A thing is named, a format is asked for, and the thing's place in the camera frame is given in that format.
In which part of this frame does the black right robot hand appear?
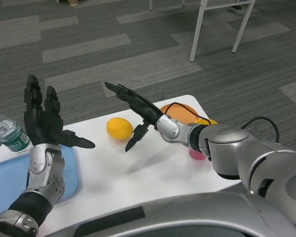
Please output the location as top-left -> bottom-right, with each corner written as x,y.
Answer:
104,81 -> 164,153

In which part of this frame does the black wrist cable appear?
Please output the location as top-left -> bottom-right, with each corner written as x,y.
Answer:
162,102 -> 280,144

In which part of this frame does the light blue plastic tray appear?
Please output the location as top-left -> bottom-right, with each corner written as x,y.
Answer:
0,146 -> 82,210

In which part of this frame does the pink paper cup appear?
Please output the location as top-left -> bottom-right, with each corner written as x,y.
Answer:
189,148 -> 208,160

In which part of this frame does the clear plastic water bottle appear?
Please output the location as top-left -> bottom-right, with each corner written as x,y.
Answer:
0,106 -> 33,154

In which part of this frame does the white metal-legged table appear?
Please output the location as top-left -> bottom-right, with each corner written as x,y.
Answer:
149,0 -> 257,63

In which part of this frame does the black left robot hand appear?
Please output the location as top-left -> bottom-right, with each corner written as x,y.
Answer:
23,74 -> 96,150

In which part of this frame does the yellow lemon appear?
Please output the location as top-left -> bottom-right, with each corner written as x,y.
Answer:
106,118 -> 134,141

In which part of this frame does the silver robot chest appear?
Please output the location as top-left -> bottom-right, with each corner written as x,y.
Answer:
34,192 -> 296,237

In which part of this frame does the yellow paper cup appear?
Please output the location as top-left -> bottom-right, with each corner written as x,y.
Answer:
194,118 -> 219,126

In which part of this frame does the orange plate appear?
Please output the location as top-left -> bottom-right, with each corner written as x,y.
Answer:
160,103 -> 198,125

